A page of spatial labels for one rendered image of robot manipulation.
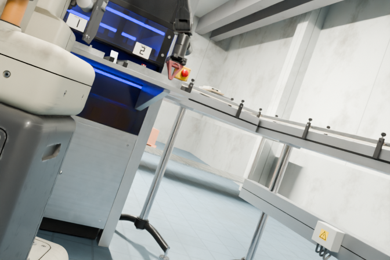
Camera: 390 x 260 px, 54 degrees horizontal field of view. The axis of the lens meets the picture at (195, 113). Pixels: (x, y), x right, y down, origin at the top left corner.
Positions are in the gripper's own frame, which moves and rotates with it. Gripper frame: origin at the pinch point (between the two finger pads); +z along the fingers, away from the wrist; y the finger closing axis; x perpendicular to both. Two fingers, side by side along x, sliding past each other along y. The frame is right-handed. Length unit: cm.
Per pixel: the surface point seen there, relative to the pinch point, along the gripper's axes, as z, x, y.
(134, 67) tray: 1.9, 16.3, -0.3
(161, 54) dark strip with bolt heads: -18.0, -1.1, 32.7
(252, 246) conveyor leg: 64, -86, 34
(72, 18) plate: -17, 45, 30
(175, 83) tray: 1.5, -3.2, 0.9
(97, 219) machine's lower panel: 72, 0, 47
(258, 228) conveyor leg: 53, -86, 32
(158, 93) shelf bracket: 6.9, 0.9, 7.4
